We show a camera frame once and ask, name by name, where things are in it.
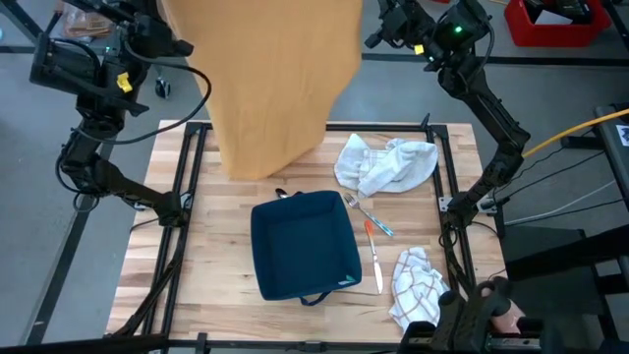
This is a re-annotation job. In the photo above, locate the black floor cable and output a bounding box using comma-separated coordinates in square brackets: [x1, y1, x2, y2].
[500, 149, 605, 198]
[505, 198, 625, 227]

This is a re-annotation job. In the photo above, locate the person's hand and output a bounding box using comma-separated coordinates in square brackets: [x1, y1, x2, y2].
[484, 284, 526, 335]

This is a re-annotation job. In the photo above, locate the clear plastic bag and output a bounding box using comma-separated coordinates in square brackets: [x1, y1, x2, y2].
[63, 9, 117, 40]

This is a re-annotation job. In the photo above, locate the white floor cable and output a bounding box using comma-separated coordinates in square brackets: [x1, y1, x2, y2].
[503, 179, 618, 227]

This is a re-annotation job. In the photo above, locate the fork with teal patterned handle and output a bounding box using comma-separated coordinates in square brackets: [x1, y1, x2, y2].
[342, 192, 395, 238]

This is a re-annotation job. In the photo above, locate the mustard yellow towel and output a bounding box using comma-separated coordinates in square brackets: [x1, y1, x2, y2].
[160, 0, 365, 181]

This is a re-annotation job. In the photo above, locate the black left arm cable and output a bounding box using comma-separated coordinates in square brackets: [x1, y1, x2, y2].
[71, 46, 213, 148]

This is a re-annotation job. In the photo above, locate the grey metal cart frame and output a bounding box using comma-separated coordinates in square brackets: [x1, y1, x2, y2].
[0, 0, 171, 99]

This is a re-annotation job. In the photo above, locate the thick yellow cable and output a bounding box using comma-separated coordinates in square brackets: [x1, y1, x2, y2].
[520, 107, 629, 159]

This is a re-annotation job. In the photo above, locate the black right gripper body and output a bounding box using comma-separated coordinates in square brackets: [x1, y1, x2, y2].
[364, 0, 430, 50]

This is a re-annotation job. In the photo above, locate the knife with orange handle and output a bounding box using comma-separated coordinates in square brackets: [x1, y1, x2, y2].
[364, 219, 385, 295]

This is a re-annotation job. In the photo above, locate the navy fabric storage bin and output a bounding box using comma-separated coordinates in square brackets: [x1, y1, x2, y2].
[250, 190, 364, 307]

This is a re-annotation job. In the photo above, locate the black teleoperation handle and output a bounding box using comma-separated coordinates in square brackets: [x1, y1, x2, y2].
[400, 277, 546, 354]

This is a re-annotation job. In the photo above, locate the black equipment stand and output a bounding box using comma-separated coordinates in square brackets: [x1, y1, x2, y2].
[495, 223, 629, 354]

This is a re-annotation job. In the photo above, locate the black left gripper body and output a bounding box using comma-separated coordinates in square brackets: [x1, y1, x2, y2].
[125, 12, 195, 57]

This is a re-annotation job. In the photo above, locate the black aluminium rig frame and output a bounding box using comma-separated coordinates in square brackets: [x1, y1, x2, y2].
[105, 110, 515, 354]

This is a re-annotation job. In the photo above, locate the white towel with brown checks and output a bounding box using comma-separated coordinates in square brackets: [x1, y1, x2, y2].
[388, 246, 451, 334]

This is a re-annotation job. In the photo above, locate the plain white towel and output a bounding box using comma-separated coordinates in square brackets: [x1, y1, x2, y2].
[333, 132, 440, 199]

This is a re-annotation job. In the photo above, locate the dark grey side table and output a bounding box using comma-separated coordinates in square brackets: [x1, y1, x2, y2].
[594, 105, 629, 207]

